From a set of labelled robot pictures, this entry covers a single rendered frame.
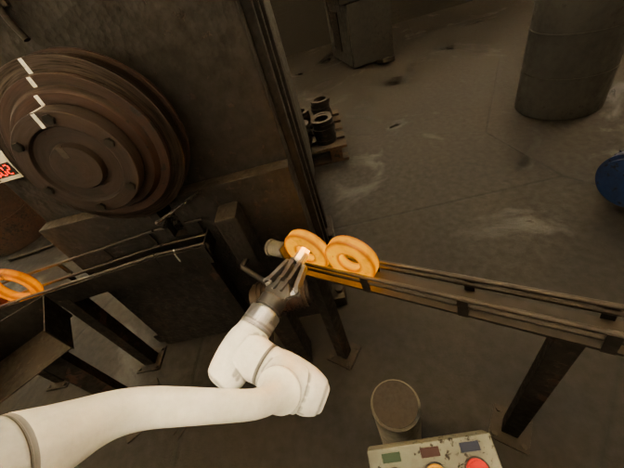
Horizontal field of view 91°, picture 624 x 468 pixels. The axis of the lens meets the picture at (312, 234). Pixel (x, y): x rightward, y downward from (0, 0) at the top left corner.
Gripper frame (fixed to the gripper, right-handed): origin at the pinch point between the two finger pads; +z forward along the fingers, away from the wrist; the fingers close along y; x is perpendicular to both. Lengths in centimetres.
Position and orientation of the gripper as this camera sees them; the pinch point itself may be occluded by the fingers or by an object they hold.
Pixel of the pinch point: (303, 253)
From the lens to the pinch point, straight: 93.0
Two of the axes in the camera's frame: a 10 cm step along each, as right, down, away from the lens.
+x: -2.8, -6.5, -7.0
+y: 8.3, 2.0, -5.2
